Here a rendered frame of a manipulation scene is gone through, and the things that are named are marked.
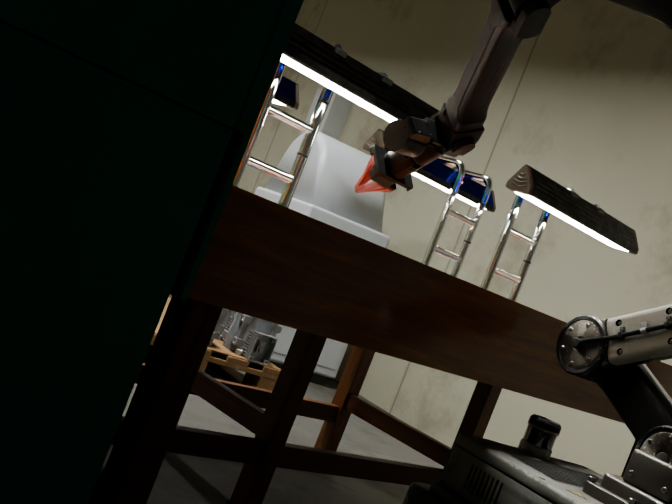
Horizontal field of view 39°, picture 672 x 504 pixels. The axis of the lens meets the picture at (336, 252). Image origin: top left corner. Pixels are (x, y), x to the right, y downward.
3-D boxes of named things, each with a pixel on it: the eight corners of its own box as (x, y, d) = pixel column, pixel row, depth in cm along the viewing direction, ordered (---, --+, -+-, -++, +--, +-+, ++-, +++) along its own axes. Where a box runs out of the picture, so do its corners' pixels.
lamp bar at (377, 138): (494, 213, 323) (502, 193, 323) (379, 153, 280) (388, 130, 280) (477, 207, 329) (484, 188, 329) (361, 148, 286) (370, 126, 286)
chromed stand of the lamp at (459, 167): (449, 310, 300) (500, 180, 299) (410, 296, 286) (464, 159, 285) (407, 293, 313) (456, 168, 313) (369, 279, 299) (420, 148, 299)
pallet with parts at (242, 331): (284, 407, 407) (314, 331, 407) (98, 359, 358) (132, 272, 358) (174, 327, 513) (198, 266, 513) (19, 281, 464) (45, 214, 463)
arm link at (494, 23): (561, 5, 131) (535, -55, 135) (523, 10, 130) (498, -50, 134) (478, 157, 170) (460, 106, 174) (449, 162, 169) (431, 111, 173)
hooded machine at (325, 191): (334, 391, 509) (421, 170, 508) (250, 367, 478) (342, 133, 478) (277, 354, 564) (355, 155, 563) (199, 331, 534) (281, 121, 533)
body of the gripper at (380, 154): (366, 147, 177) (396, 128, 173) (400, 165, 184) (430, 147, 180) (371, 176, 174) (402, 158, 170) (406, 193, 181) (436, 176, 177)
